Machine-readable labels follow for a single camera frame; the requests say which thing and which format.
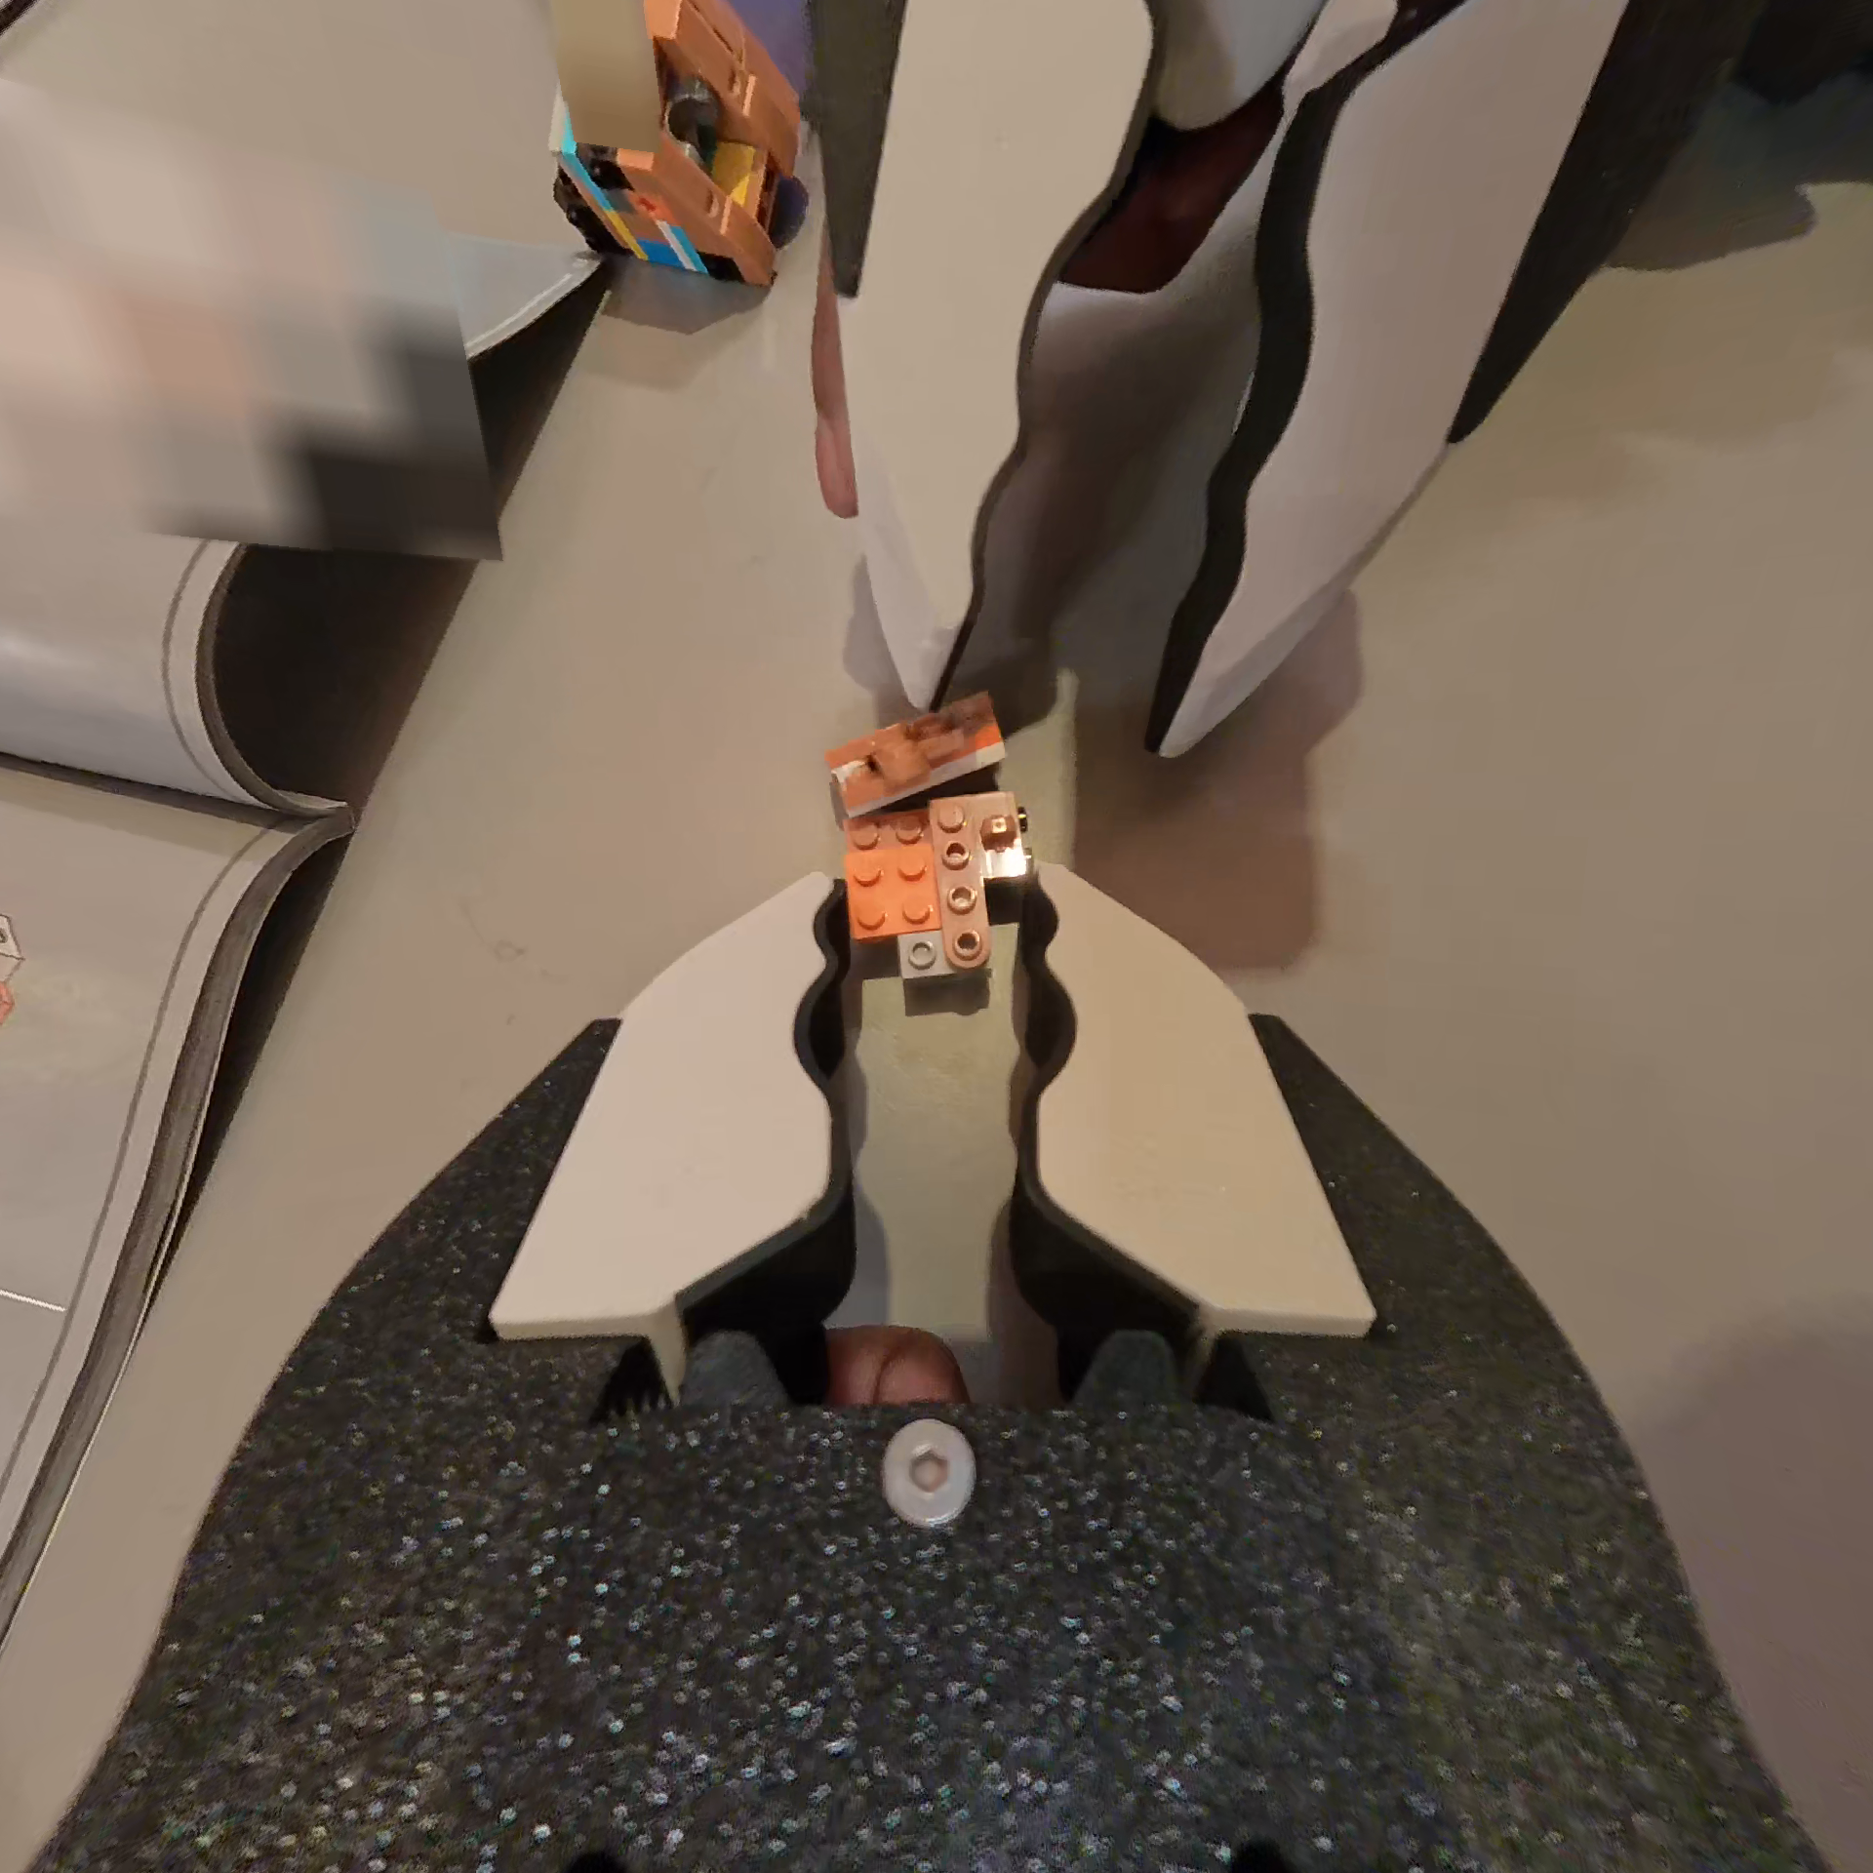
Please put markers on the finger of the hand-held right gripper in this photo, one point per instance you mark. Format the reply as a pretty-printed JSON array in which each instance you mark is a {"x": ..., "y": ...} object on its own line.
[
  {"x": 1376, "y": 338},
  {"x": 966, "y": 292}
]

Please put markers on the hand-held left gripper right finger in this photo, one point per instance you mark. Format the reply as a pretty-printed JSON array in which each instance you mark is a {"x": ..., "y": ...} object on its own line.
[{"x": 1184, "y": 1155}]

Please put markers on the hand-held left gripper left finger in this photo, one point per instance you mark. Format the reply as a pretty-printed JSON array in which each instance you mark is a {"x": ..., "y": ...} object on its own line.
[{"x": 688, "y": 1142}]

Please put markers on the small orange brown brick assembly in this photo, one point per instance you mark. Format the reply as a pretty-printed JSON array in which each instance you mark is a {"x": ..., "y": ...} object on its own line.
[{"x": 892, "y": 879}]

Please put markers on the tan and orange brick plate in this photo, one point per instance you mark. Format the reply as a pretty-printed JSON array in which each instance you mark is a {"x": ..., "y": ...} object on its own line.
[{"x": 914, "y": 754}]

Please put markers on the grey instruction booklet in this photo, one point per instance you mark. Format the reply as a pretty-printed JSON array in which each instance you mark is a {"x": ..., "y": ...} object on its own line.
[{"x": 116, "y": 1098}]

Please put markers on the grey desk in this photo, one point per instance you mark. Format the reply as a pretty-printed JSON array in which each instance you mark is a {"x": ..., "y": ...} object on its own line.
[{"x": 1536, "y": 879}]

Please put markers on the person's left hand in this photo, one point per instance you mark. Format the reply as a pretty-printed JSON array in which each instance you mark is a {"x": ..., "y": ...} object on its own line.
[{"x": 892, "y": 1371}]

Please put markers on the colourful brick model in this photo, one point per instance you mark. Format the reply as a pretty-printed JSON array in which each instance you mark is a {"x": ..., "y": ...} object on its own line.
[{"x": 702, "y": 146}]

